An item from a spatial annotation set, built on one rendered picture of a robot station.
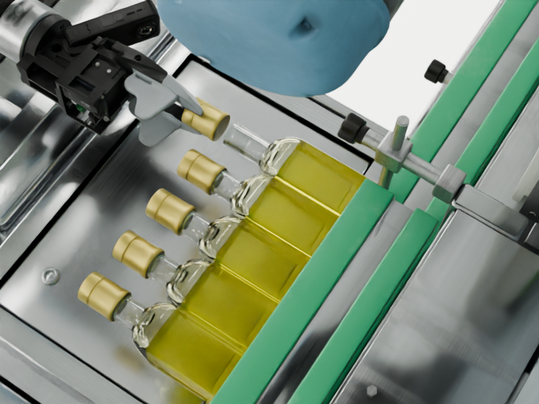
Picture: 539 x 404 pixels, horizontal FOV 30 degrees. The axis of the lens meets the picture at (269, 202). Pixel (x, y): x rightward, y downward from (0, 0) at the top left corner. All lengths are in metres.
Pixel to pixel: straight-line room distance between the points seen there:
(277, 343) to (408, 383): 0.12
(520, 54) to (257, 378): 0.51
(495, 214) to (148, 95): 0.41
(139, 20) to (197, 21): 0.63
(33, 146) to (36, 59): 0.15
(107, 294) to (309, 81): 0.52
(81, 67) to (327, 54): 0.63
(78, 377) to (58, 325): 0.07
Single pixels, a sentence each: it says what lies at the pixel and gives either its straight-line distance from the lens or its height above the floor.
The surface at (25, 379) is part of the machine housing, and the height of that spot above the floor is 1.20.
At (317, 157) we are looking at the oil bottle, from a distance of 1.08.
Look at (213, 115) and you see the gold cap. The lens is 1.12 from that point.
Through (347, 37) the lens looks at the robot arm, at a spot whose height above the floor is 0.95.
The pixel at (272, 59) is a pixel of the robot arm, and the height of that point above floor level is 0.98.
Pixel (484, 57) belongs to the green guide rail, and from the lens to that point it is 1.16.
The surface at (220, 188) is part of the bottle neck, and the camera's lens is 1.08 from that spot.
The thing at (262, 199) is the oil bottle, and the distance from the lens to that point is 1.06.
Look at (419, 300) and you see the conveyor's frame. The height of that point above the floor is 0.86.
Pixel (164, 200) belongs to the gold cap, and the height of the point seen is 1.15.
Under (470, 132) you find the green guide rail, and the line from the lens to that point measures 1.11.
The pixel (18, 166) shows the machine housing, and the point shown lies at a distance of 1.28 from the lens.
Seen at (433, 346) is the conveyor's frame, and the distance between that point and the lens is 0.88.
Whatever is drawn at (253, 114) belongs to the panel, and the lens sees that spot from 1.29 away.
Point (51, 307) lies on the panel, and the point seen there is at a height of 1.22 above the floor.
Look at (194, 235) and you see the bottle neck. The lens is 1.06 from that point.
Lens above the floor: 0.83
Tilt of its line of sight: 12 degrees up
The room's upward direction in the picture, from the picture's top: 59 degrees counter-clockwise
